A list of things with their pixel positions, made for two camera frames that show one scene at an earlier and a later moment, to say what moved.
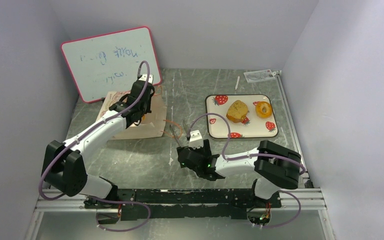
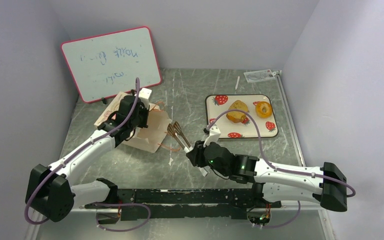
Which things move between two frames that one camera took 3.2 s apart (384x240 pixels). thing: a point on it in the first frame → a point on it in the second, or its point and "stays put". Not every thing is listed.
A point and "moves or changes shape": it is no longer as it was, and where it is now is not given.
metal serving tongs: x=174 y=134 → x=175 y=129
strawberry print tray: x=252 y=126 stays put
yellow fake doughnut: x=259 y=106 stays put
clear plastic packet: x=254 y=76 stays put
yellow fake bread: x=237 y=111 stays put
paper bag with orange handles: x=152 y=124 moves or changes shape
